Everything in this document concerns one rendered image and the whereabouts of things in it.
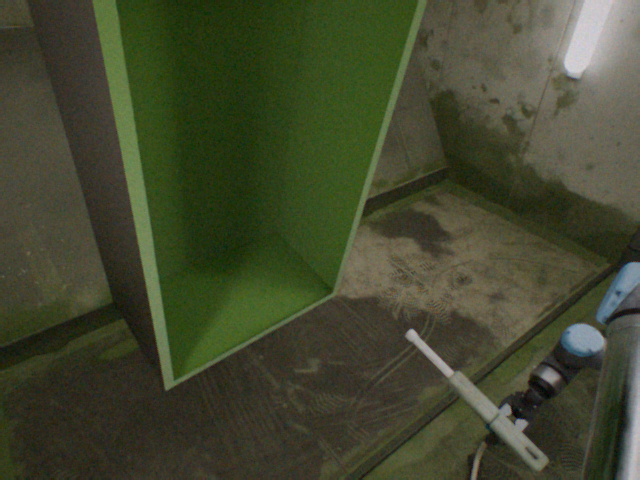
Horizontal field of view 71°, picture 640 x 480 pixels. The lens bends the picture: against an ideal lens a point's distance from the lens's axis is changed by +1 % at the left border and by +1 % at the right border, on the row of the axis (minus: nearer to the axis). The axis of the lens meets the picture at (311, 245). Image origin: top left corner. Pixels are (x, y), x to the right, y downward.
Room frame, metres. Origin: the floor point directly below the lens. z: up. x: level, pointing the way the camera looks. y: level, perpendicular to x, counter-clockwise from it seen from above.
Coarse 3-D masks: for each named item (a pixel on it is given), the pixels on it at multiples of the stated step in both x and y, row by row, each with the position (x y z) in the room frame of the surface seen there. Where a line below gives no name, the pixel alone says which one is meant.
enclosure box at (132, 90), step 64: (64, 0) 0.65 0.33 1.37; (128, 0) 0.94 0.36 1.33; (192, 0) 1.03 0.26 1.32; (256, 0) 1.13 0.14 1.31; (320, 0) 1.18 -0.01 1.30; (384, 0) 1.03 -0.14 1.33; (64, 64) 0.73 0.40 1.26; (128, 64) 0.95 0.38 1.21; (192, 64) 1.05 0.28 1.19; (256, 64) 1.16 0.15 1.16; (320, 64) 1.18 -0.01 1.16; (384, 64) 1.01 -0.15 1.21; (128, 128) 0.59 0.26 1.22; (192, 128) 1.07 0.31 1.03; (256, 128) 1.20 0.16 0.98; (320, 128) 1.17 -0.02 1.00; (384, 128) 0.98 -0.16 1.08; (128, 192) 0.60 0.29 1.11; (192, 192) 1.09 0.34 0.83; (256, 192) 1.25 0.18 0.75; (320, 192) 1.16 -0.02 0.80; (128, 256) 0.69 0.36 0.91; (192, 256) 1.12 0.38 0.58; (256, 256) 1.21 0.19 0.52; (320, 256) 1.15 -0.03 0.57; (128, 320) 0.85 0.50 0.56; (192, 320) 0.92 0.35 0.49; (256, 320) 0.95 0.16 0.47
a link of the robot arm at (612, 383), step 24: (624, 288) 0.53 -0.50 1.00; (600, 312) 0.53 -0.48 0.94; (624, 312) 0.50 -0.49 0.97; (624, 336) 0.46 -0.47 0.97; (624, 360) 0.42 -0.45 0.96; (600, 384) 0.41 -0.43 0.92; (624, 384) 0.38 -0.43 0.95; (600, 408) 0.37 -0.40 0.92; (624, 408) 0.35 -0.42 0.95; (600, 432) 0.33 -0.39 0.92; (624, 432) 0.32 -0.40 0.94; (600, 456) 0.30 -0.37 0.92; (624, 456) 0.29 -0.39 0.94
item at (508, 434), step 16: (416, 336) 0.93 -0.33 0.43; (432, 352) 0.89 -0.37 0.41; (448, 368) 0.84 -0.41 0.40; (448, 384) 0.81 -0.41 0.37; (464, 384) 0.79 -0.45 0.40; (464, 400) 0.76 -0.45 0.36; (480, 400) 0.74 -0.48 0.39; (480, 416) 0.72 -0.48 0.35; (496, 416) 0.71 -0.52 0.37; (496, 432) 0.68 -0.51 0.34; (512, 432) 0.66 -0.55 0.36; (512, 448) 0.64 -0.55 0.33; (528, 448) 0.62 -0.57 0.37; (528, 464) 0.60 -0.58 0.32; (544, 464) 0.59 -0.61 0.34
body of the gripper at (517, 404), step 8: (536, 384) 0.81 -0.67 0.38; (544, 384) 0.80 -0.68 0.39; (520, 392) 0.79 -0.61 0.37; (544, 392) 0.79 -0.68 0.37; (552, 392) 0.78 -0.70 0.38; (512, 400) 0.76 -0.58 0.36; (520, 400) 0.76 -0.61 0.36; (528, 400) 0.76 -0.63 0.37; (512, 408) 0.75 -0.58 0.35; (520, 408) 0.74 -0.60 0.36; (528, 408) 0.74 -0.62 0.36; (536, 408) 0.74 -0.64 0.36; (520, 416) 0.74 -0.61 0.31; (528, 416) 0.72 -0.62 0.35
